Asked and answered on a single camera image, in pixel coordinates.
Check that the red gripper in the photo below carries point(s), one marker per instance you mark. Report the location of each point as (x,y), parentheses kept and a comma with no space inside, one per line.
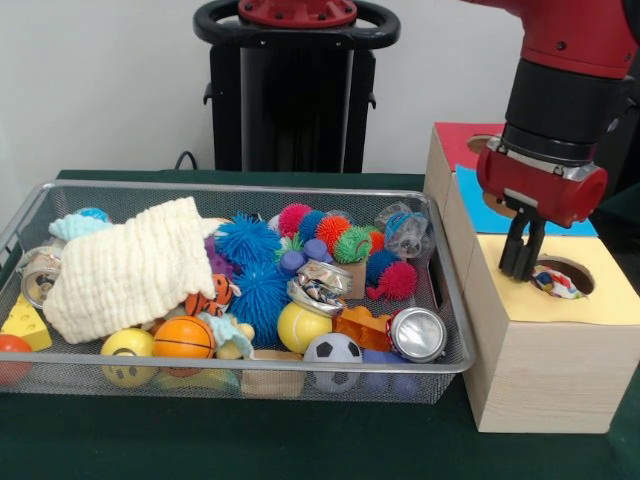
(545,185)

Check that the long polka dot cloth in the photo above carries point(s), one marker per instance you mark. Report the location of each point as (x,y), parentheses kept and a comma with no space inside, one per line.
(556,284)

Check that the cream knitted cloth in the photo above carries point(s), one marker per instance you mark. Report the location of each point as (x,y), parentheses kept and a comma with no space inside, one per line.
(130,270)

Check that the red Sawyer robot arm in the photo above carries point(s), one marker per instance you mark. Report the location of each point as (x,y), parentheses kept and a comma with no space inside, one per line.
(570,70)

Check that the clear mesh bin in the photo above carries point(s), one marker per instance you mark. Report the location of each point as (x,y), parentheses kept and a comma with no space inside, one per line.
(450,350)

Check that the wooden box with three holes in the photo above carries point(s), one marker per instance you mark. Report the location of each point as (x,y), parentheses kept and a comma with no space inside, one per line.
(520,380)

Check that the black monitor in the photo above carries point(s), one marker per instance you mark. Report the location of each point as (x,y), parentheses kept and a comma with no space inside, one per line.
(625,160)

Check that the crushed red drink can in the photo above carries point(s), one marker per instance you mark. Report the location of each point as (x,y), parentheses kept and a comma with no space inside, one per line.
(418,335)

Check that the black and white soccer ball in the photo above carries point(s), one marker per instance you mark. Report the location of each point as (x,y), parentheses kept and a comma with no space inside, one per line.
(334,350)

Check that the yellow tennis ball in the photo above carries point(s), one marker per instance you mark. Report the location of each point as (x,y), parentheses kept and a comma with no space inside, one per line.
(303,327)

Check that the blue spiky rubber ball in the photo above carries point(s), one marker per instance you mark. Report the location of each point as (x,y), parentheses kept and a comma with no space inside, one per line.
(260,300)
(248,240)

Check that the striped tiger plush toy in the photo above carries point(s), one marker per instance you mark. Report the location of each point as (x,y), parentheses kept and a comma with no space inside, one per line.
(212,298)

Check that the orange toy basketball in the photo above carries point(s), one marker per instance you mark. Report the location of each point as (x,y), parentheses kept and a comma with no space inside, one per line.
(185,338)

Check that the yellow smiley ball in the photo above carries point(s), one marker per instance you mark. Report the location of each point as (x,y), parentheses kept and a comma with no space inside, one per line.
(128,350)

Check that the mint green cloth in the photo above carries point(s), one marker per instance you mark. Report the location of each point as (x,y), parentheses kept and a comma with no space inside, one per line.
(75,228)

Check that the silver drink can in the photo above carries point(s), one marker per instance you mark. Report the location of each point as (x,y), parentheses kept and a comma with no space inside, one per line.
(35,275)

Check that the yellow cheese wedge toy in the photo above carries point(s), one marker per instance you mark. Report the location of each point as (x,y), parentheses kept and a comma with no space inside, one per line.
(25,328)

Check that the red ball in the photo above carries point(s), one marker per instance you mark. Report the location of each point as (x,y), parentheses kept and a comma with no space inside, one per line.
(10,355)

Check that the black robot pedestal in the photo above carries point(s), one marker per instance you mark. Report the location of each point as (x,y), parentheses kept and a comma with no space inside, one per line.
(290,110)

